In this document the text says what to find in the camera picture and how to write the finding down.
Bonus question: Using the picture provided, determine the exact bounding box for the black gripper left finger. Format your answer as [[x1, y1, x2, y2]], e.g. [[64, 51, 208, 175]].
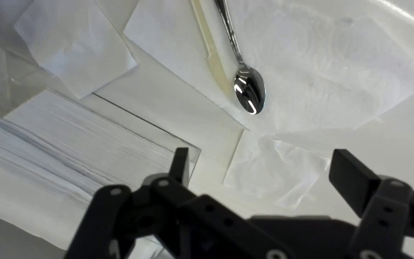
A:
[[65, 146, 294, 259]]

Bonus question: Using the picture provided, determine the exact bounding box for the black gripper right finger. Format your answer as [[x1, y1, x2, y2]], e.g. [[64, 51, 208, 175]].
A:
[[330, 149, 414, 259]]

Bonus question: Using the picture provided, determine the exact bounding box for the white plastic knife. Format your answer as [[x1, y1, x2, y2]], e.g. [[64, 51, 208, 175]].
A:
[[190, 0, 235, 97]]

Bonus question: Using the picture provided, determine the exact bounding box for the silver spoon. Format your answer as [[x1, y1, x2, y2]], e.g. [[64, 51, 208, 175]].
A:
[[215, 0, 266, 115]]

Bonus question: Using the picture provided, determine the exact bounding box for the clear napkin holder with napkins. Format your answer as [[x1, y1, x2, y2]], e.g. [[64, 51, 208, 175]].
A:
[[0, 87, 203, 250]]

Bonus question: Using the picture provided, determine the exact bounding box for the large white napkin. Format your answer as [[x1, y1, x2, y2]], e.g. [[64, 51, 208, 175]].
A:
[[124, 0, 414, 132]]

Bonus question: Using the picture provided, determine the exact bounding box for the small white napkin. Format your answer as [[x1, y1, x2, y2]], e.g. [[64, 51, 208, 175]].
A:
[[15, 0, 137, 97]]

